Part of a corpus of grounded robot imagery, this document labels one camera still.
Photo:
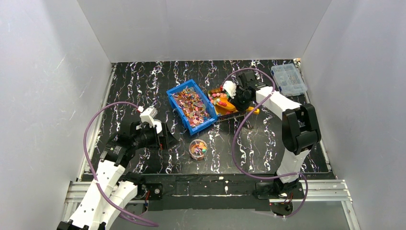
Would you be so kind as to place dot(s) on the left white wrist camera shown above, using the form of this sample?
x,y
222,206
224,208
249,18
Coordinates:
x,y
147,115

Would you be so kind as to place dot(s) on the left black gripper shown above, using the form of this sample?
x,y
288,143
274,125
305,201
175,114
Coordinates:
x,y
163,138

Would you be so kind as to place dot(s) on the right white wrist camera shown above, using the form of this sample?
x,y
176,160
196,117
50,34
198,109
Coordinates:
x,y
230,88

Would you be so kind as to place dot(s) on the blue plastic candy bin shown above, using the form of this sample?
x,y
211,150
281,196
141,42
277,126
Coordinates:
x,y
193,106

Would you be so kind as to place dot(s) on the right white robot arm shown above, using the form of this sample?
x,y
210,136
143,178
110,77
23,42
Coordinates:
x,y
300,130

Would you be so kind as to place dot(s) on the clear plastic organizer box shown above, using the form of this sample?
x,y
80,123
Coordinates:
x,y
288,80

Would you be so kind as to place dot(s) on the orange plastic scoop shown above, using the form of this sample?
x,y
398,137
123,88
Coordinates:
x,y
223,106

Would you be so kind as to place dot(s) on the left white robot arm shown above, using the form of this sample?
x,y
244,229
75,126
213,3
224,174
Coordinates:
x,y
112,188

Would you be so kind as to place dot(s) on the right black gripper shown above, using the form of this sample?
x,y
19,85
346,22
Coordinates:
x,y
239,101

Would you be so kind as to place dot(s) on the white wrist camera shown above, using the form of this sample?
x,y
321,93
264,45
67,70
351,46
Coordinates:
x,y
147,115
230,88

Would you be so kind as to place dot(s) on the clear round plastic jar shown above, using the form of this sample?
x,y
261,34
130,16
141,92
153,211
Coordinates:
x,y
197,149

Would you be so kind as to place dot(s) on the gold tray of star candies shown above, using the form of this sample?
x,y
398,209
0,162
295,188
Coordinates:
x,y
212,94

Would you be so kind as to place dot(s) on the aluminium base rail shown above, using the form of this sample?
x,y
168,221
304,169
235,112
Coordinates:
x,y
227,194

